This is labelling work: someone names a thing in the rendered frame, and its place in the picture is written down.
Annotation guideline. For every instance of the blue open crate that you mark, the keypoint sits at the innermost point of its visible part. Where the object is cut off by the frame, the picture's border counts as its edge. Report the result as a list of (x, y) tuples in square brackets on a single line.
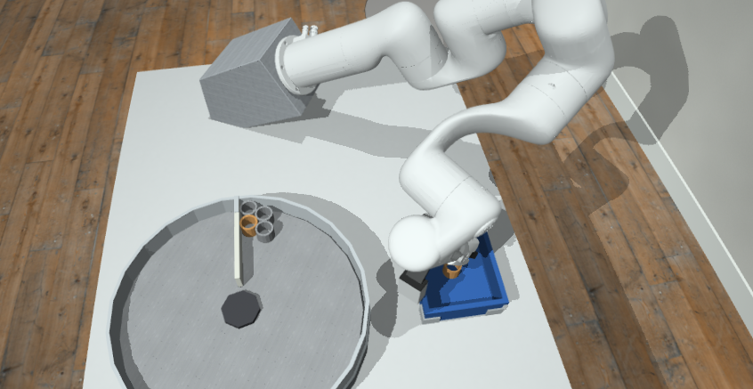
[(478, 286)]

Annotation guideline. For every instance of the grey metal bushing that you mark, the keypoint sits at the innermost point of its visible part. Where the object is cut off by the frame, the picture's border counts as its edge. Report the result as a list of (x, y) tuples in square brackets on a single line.
[(247, 205), (264, 210), (265, 225)]

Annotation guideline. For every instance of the bronze bushing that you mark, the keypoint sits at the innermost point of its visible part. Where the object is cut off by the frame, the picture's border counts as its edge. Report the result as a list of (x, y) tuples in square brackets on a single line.
[(451, 274), (245, 220)]

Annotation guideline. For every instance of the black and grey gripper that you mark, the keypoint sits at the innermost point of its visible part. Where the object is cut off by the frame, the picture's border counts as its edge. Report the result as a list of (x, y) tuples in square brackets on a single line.
[(468, 250)]

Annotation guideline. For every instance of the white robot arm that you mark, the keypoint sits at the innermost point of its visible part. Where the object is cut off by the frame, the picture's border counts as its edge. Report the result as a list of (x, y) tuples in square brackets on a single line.
[(579, 57)]

